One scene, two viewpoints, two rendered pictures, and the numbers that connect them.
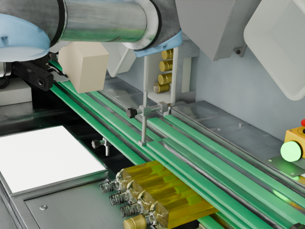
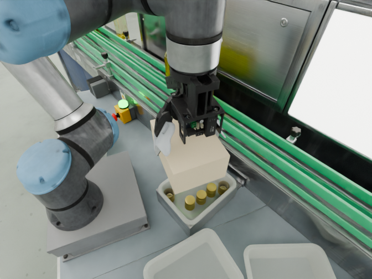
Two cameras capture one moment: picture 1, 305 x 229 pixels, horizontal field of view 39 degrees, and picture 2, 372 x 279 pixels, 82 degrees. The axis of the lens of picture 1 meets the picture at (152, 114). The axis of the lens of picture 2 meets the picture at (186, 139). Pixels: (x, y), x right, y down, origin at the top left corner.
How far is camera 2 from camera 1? 1.36 m
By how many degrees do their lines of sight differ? 82
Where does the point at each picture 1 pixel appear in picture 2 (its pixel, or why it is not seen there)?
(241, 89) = (149, 154)
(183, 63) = not seen: hidden behind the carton
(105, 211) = (244, 61)
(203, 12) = (106, 177)
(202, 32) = (119, 168)
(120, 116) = (264, 162)
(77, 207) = (262, 47)
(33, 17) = not seen: outside the picture
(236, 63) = (140, 167)
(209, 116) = not seen: hidden behind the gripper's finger
